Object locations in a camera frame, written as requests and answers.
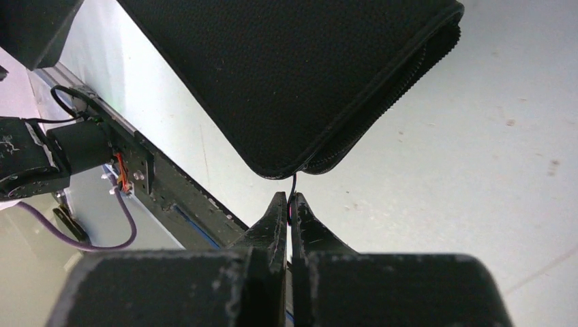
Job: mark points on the black zip tool case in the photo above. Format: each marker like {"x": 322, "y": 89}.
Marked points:
{"x": 294, "y": 85}

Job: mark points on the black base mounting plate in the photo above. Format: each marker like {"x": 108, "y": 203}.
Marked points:
{"x": 197, "y": 219}

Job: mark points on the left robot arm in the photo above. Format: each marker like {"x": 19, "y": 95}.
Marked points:
{"x": 34, "y": 161}

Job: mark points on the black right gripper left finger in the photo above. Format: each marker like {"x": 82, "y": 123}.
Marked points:
{"x": 243, "y": 284}

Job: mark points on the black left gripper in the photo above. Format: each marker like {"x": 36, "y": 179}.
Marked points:
{"x": 34, "y": 32}

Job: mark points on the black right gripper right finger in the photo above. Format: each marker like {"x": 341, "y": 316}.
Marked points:
{"x": 333, "y": 285}

